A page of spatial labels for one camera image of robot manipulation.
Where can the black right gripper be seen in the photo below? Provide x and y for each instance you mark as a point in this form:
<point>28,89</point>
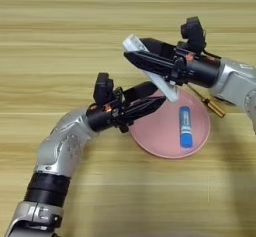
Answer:
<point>200,71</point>

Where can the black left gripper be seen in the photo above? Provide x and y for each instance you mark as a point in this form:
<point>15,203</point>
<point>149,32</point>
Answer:
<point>103,117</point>

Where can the white remote control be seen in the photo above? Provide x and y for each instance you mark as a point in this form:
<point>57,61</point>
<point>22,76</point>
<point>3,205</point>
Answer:
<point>166,87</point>

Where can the pink round plate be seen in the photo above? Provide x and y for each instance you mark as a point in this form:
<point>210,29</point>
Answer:
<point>160,134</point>

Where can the blue glue stick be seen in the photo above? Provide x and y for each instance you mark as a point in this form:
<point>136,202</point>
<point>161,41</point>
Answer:
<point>186,127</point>

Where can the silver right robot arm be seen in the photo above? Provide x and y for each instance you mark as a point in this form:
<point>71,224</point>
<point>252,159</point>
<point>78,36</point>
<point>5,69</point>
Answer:
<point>233,77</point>

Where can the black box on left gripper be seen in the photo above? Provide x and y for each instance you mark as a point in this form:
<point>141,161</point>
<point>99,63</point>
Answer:
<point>102,89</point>

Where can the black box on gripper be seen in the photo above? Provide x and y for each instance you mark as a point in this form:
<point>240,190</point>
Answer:
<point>193,34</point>
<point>102,89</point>

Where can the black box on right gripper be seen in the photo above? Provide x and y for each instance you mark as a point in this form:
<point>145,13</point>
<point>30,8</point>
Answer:
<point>193,34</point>

